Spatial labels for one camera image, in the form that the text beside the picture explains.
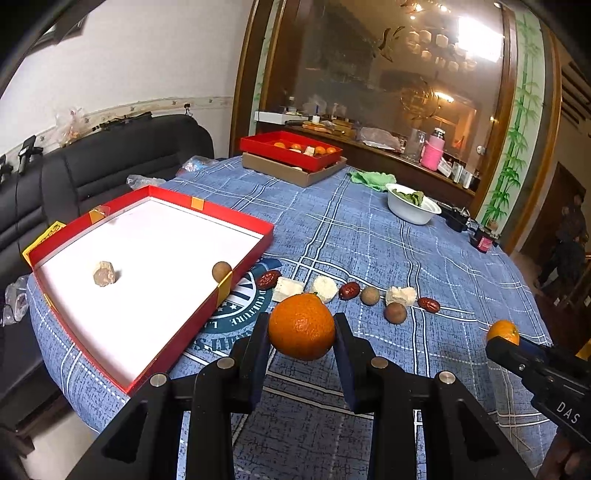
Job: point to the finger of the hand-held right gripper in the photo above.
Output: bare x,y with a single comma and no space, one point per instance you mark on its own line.
512,357

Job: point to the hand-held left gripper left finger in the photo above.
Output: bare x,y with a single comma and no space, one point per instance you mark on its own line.
261,355

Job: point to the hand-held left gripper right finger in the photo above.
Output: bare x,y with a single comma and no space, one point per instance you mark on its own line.
344,355

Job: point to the large orange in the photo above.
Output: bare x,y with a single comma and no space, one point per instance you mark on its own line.
503,330
301,327

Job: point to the white hexagonal cake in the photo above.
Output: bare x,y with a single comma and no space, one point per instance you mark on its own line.
324,287
287,289
400,295

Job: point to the red date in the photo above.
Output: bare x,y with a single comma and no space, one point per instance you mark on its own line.
268,279
350,290
429,304

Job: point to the large red tray box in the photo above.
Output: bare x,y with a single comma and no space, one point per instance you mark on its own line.
161,258

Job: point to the person's right hand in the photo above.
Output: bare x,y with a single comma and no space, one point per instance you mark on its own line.
565,454

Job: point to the brown longan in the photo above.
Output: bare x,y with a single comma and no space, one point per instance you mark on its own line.
394,314
221,271
370,296

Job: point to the blue plaid tablecloth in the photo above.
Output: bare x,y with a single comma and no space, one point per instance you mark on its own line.
360,240

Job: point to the red and black device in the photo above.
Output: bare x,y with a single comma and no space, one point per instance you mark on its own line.
483,241

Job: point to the white bowl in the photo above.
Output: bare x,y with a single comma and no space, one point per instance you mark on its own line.
411,213

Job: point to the green leafy vegetables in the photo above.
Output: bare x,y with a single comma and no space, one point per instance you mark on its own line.
411,197

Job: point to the brown hexagonal cake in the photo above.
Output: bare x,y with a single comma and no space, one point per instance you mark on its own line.
105,273

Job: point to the green cloth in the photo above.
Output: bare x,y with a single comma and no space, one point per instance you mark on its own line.
371,180

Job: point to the brown cardboard box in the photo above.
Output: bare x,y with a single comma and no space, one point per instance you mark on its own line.
295,177

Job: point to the small red box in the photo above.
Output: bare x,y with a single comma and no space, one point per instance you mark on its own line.
277,159

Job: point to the crumpled clear plastic bag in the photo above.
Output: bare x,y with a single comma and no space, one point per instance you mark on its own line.
144,181

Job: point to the pink bottle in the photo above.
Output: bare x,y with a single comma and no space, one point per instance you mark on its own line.
432,154

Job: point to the grey plastic bag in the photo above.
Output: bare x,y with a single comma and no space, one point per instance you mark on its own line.
378,137

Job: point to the glass pitcher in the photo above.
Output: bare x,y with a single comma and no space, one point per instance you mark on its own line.
416,144

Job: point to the flat white box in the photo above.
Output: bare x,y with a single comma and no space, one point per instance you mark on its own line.
273,117

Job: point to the black leather sofa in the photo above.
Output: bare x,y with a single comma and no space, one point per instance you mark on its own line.
115,161

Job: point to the yellow leaflet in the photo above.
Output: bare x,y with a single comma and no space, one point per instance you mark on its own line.
51,230

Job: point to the wooden framed glass partition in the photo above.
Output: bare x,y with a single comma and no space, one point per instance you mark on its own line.
369,69

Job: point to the clear bag with snacks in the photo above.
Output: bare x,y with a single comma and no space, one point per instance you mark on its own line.
73,124

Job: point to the black clip device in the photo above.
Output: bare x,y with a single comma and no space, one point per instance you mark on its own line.
3,167
28,148

